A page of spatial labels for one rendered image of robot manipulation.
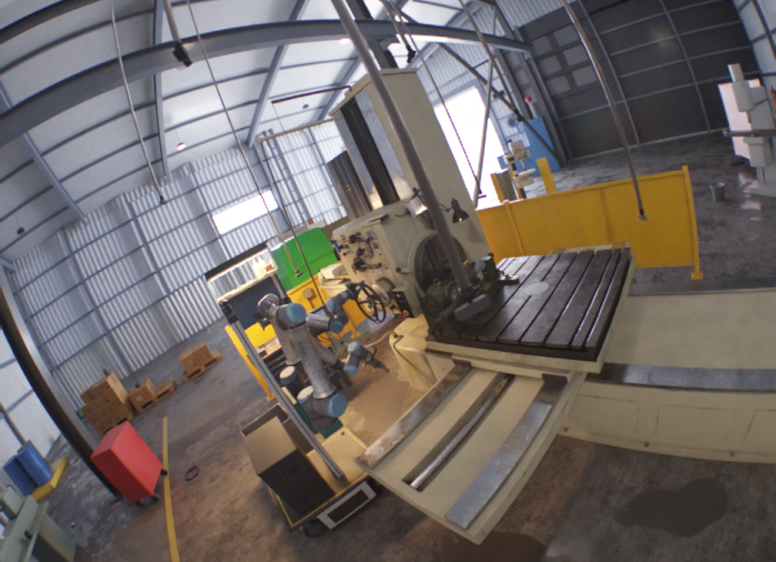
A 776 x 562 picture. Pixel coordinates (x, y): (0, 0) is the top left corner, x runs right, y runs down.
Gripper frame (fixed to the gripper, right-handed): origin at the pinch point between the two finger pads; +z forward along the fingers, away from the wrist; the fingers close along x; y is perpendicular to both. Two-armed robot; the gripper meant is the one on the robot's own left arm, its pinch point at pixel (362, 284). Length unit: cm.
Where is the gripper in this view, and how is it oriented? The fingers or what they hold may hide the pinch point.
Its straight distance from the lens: 251.0
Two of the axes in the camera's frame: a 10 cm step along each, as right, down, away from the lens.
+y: -6.8, -1.6, 7.2
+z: 7.0, -4.6, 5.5
